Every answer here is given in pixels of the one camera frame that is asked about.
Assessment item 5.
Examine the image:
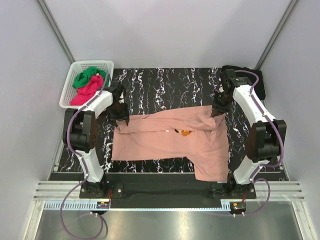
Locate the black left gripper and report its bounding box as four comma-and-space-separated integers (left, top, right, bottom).
107, 101, 129, 127

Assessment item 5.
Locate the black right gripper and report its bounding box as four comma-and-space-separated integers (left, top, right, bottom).
210, 91, 234, 118

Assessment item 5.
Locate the pink printed t-shirt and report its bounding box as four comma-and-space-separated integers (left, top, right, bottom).
111, 105, 229, 182

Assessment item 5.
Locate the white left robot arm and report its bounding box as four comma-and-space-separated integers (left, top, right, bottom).
62, 81, 130, 198

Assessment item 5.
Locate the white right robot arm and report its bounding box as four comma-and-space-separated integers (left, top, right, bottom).
211, 69, 287, 199

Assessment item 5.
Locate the red crumpled t-shirt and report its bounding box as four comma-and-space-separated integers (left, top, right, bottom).
70, 75, 104, 106

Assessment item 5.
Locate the black folded t-shirt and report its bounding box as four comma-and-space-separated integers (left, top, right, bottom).
221, 65, 266, 101

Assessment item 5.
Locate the green crumpled t-shirt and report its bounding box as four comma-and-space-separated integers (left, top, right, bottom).
72, 66, 107, 89

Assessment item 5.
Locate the white plastic basket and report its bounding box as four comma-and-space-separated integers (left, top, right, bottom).
59, 59, 115, 110

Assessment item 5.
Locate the left small electronics module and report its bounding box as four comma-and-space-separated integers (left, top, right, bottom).
96, 201, 110, 209

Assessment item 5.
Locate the small electronics module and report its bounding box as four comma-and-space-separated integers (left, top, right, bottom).
96, 201, 110, 209
230, 201, 247, 216

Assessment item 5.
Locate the right small electronics module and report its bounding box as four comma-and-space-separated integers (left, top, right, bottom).
230, 201, 247, 216

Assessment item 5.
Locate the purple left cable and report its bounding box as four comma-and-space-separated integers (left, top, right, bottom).
60, 73, 112, 237

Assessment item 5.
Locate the purple cable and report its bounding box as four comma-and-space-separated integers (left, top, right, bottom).
233, 69, 285, 218
60, 73, 112, 237

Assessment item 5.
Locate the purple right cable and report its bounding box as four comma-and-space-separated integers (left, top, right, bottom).
233, 69, 285, 218

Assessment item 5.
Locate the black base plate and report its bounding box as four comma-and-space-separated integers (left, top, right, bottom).
79, 181, 256, 209

